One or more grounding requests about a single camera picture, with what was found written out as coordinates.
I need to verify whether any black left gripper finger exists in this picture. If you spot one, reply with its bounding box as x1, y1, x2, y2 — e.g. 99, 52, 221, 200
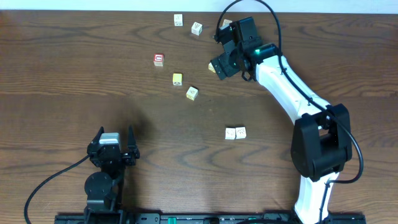
127, 126, 137, 149
92, 126, 104, 144

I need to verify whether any yellow letter K block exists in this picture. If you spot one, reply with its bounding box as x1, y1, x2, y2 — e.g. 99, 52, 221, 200
186, 86, 198, 101

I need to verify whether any yellow block with ball picture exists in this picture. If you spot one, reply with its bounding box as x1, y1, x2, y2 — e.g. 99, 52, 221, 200
172, 73, 183, 86

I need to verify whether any green edged wooden block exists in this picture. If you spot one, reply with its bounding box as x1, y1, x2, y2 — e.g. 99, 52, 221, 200
235, 126, 247, 139

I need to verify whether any plain white wooden block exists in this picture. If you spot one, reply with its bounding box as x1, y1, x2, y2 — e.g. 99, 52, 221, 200
225, 128, 236, 140

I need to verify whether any yellow letter G block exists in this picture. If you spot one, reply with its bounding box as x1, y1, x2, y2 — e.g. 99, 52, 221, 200
208, 62, 216, 73

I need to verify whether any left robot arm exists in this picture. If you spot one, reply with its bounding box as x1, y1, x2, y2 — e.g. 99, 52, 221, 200
84, 127, 140, 223

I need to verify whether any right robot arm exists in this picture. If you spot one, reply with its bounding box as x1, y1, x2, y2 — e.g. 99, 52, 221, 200
209, 17, 363, 223

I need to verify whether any wooden block with lattice top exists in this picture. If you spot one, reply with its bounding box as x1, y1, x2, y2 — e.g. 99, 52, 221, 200
222, 19, 232, 26

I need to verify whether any wooden block with number three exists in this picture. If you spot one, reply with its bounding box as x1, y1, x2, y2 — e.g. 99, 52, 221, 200
191, 22, 203, 35

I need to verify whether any wooden block with animal drawing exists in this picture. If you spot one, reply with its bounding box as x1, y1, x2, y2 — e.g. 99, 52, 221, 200
174, 14, 183, 27

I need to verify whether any red top wooden block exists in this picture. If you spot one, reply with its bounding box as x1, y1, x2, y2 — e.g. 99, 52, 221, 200
153, 54, 165, 67

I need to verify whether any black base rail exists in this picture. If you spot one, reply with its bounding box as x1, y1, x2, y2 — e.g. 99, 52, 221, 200
54, 212, 368, 224

